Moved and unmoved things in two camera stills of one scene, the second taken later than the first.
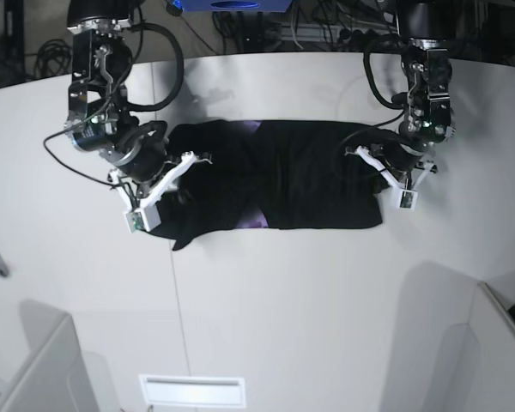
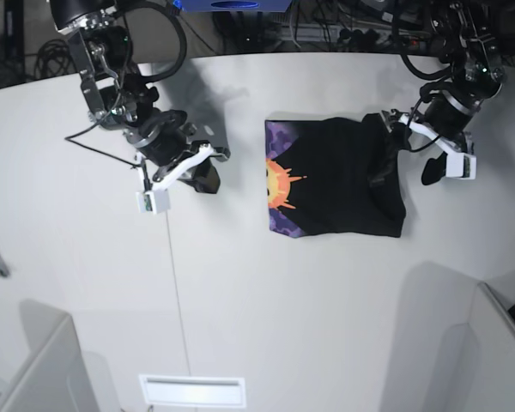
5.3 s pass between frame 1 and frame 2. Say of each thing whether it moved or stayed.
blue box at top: stayed
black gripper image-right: moved
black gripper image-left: moved
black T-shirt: moved
